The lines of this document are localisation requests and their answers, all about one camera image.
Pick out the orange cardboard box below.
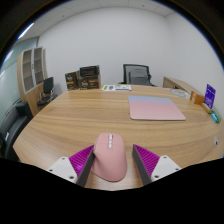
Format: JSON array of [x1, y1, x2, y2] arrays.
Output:
[[189, 90, 206, 106]]

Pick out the wooden side desk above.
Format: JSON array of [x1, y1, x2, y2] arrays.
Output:
[[162, 76, 204, 98]]

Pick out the dark brown cardboard box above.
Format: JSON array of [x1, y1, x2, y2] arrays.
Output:
[[78, 75, 102, 90]]

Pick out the wooden shelf unit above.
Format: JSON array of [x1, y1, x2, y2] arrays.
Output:
[[17, 46, 51, 118]]

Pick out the white printed sticker sheet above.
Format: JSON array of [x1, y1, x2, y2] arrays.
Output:
[[101, 84, 132, 92]]

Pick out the pink computer mouse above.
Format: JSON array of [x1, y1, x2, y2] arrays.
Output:
[[90, 132, 129, 183]]

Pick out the grey backpack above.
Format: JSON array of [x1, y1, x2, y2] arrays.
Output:
[[129, 68, 150, 86]]

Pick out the long ceiling light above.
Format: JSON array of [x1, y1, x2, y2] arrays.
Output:
[[17, 22, 35, 40]]

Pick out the yellow flat box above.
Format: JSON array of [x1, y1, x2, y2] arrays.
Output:
[[200, 102, 213, 114]]

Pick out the black display box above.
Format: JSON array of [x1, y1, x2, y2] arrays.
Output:
[[79, 64, 101, 78]]

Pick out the pink and blue mouse pad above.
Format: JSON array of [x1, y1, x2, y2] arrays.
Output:
[[128, 95, 187, 121]]

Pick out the round white and grey mat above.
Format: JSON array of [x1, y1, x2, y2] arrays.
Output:
[[168, 87, 191, 99]]

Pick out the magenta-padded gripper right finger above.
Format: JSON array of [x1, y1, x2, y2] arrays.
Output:
[[132, 143, 183, 186]]

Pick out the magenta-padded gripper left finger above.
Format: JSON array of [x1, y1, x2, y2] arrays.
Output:
[[45, 144, 97, 188]]

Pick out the small black chair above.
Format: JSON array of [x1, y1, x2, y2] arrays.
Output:
[[36, 76, 58, 111]]

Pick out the green flat box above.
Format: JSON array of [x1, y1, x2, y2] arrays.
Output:
[[211, 109, 222, 123]]

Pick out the black leather armchair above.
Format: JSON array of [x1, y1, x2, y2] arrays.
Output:
[[0, 101, 34, 162]]

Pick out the purple upright card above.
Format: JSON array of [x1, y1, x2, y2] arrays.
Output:
[[203, 83, 217, 110]]

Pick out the black mesh office chair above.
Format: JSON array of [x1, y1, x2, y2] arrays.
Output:
[[118, 63, 156, 87]]

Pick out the small brown printed box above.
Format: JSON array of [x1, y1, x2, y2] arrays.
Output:
[[64, 70, 80, 91]]

